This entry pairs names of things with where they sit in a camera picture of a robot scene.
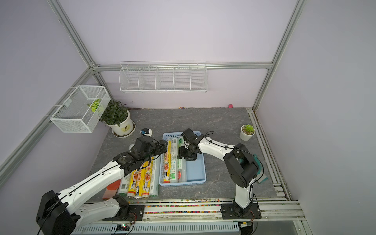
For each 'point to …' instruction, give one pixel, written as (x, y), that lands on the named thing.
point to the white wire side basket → (80, 111)
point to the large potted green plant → (117, 118)
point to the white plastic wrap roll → (124, 185)
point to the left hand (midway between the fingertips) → (161, 145)
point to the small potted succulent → (246, 132)
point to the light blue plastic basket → (196, 169)
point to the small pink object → (230, 105)
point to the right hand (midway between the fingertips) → (180, 157)
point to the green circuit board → (123, 227)
